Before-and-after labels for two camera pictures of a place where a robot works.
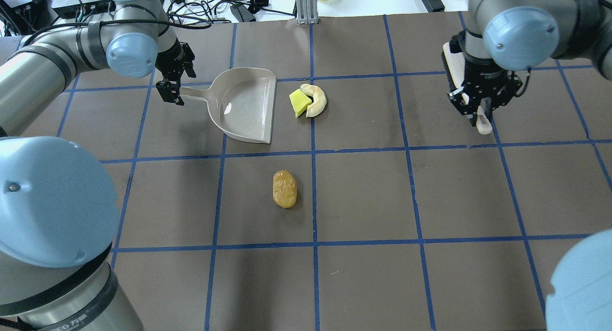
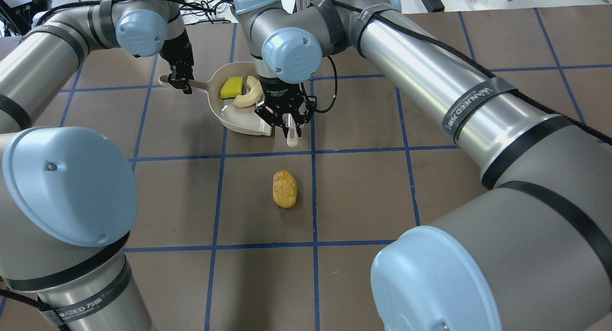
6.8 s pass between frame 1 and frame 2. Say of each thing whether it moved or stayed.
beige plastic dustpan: stayed
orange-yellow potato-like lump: stayed
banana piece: moved
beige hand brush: moved
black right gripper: moved
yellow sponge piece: moved
